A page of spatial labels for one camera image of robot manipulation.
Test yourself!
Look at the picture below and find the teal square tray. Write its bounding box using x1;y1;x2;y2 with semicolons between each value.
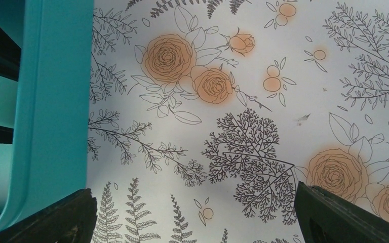
0;1;94;231

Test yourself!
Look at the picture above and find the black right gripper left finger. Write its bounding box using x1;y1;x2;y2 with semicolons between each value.
0;188;97;243

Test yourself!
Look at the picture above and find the floral patterned table mat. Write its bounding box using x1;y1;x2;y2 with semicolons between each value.
87;1;389;242

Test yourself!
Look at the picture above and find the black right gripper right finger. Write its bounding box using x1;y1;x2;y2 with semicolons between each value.
294;182;389;242

